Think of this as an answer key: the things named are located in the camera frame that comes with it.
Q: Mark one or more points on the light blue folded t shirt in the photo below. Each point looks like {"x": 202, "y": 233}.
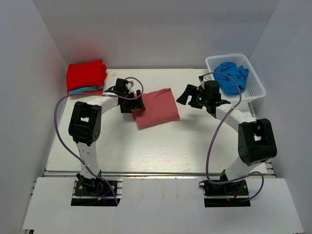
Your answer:
{"x": 91, "y": 88}

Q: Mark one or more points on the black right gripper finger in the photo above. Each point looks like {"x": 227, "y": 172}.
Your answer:
{"x": 189, "y": 91}
{"x": 195, "y": 105}

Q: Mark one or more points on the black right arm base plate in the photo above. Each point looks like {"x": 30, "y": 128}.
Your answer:
{"x": 235, "y": 194}

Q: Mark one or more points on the blue crumpled t shirt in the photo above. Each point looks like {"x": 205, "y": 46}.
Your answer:
{"x": 230, "y": 76}

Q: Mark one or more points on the aluminium table edge rail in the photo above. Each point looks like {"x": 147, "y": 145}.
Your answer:
{"x": 270, "y": 173}

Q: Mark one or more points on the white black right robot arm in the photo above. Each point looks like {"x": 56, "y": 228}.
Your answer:
{"x": 256, "y": 143}

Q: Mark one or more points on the pink t shirt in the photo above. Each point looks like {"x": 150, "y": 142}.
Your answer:
{"x": 160, "y": 107}

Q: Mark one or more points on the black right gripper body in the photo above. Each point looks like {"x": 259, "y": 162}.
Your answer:
{"x": 203, "y": 98}

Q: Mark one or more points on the red folded t shirt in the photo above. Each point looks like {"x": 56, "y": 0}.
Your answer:
{"x": 86, "y": 74}

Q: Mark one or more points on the orange folded t shirt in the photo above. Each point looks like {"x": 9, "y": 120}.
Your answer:
{"x": 90, "y": 92}

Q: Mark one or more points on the white plastic basket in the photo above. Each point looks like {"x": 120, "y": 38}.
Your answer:
{"x": 254, "y": 88}

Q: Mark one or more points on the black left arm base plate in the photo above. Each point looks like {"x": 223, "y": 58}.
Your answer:
{"x": 95, "y": 192}

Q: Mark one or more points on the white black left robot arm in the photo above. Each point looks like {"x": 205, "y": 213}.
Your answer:
{"x": 85, "y": 125}

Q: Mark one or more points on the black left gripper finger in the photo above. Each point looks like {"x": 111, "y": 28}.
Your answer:
{"x": 139, "y": 100}
{"x": 127, "y": 108}

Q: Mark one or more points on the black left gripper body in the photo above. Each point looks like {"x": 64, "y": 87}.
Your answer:
{"x": 129, "y": 94}

